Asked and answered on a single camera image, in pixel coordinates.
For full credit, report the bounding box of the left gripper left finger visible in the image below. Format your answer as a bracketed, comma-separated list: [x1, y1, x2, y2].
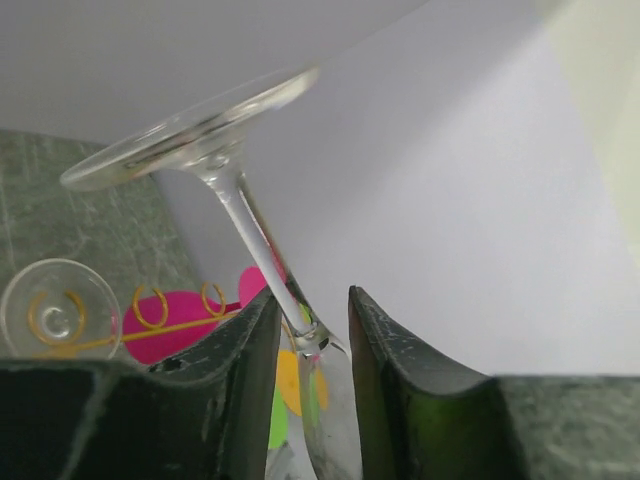
[1, 290, 280, 479]

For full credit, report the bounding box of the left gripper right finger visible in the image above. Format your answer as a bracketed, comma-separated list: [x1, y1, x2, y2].
[348, 286, 530, 479]

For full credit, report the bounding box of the green plastic wine glass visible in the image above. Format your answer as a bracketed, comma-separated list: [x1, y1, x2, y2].
[268, 384, 292, 450]

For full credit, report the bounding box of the orange plastic wine glass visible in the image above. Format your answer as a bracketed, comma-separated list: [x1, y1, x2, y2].
[276, 350, 329, 416]

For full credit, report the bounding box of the clear plastic wine glass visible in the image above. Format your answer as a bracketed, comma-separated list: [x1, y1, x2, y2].
[1, 258, 122, 360]
[60, 66, 363, 479]

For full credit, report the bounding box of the pink plastic wine glass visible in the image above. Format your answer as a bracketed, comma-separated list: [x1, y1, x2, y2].
[122, 267, 266, 365]

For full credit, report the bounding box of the gold wire wine glass rack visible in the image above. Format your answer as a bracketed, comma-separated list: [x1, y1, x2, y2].
[27, 285, 242, 365]

